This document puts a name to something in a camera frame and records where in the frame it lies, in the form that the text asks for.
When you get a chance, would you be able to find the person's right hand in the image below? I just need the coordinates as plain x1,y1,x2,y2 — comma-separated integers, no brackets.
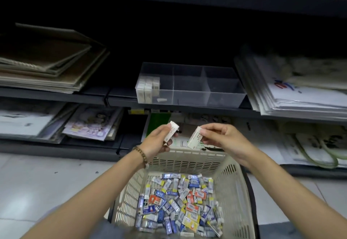
199,123,257,166

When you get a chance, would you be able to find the person's left hand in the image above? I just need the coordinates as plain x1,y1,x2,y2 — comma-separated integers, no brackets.
138,123,179,162

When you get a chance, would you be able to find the single white eraser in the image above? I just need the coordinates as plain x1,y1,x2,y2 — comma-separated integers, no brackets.
163,121,180,146
187,126,204,149

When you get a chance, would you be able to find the beige plastic shopping basket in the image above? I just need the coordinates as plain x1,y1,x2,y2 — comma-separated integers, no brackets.
107,147,258,239

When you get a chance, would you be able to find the clear plastic divided tray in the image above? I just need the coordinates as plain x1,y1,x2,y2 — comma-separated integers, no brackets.
135,62,247,109

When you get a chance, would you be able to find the row of sorted white erasers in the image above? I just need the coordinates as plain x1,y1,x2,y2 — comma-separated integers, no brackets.
135,76,160,104

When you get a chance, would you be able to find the pile of mixed packaged erasers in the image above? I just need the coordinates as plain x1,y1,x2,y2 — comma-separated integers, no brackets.
134,173,225,238

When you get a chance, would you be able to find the person's left forearm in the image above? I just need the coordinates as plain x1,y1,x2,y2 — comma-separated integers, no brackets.
21,153,147,239

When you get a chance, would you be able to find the person's right forearm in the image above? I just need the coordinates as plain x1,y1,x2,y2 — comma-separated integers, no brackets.
243,149,347,239

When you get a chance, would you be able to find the green and white paper pack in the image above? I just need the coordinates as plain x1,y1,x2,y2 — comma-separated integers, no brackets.
141,113,285,163

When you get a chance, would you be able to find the purple cartoon cover book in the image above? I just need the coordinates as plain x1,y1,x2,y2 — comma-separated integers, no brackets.
61,105,124,142

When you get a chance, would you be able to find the white poster paper stack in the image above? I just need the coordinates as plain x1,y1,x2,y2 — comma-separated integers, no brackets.
234,45,347,117

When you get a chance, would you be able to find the brown sketchbook stack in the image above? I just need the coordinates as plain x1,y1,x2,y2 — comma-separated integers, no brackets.
0,23,110,94

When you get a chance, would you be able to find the spiral sketch pad stack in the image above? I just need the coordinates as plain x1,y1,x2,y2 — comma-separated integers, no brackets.
0,102,79,143

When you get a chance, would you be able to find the dark metal shelf unit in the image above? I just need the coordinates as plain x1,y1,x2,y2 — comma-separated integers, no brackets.
0,0,347,180

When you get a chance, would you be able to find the wooden bead bracelet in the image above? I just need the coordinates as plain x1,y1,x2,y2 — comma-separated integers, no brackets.
132,146,150,169

